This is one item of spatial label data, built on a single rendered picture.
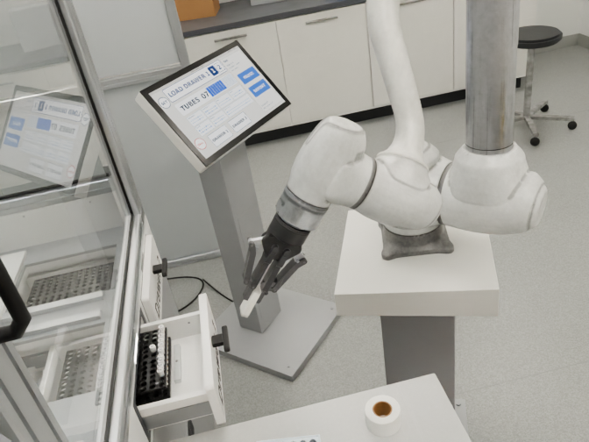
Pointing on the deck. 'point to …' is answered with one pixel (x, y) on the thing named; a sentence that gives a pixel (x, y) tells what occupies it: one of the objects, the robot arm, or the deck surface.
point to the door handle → (13, 301)
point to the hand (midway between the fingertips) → (250, 300)
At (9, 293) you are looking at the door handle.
